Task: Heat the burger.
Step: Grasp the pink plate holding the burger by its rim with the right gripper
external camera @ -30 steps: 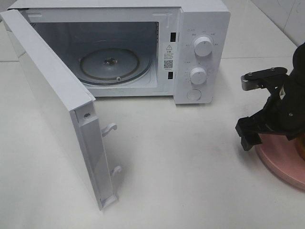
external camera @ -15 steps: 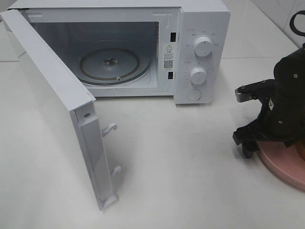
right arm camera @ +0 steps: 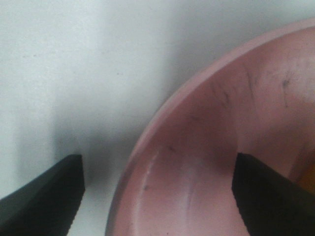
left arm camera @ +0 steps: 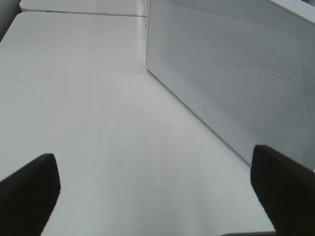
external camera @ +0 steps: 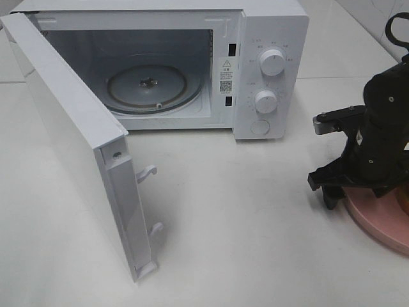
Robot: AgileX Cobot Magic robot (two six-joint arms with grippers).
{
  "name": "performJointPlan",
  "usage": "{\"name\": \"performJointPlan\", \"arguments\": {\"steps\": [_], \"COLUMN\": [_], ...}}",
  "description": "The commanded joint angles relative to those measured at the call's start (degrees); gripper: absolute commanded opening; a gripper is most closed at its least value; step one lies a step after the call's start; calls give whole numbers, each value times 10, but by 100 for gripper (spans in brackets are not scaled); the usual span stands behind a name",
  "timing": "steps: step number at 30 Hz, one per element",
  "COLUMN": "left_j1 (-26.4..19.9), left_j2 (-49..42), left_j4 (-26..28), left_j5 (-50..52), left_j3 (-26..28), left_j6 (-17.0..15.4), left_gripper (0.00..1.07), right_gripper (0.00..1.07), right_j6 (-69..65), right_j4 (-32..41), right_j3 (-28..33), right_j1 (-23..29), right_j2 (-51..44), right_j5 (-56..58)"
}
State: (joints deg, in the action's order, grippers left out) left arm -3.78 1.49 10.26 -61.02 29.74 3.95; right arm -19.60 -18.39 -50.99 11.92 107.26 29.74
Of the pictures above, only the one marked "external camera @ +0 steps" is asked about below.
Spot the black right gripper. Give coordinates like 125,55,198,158
308,124,408,210

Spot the pink round plate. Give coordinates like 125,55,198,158
343,187,408,255

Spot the white microwave door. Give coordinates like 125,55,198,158
1,13,156,280

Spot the burger with lettuce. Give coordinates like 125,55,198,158
396,186,409,214

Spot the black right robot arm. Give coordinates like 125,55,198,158
307,61,408,210

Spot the round door release button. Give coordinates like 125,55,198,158
251,120,270,135

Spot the white lower microwave knob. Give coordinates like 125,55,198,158
254,90,278,114

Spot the white microwave knob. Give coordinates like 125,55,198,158
254,90,278,114
259,46,286,77

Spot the white upper microwave knob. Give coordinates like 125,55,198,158
259,46,286,77

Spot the white microwave oven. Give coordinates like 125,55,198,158
36,13,307,139

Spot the white warning label sticker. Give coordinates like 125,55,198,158
216,56,237,95

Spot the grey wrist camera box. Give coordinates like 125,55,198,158
313,106,366,136

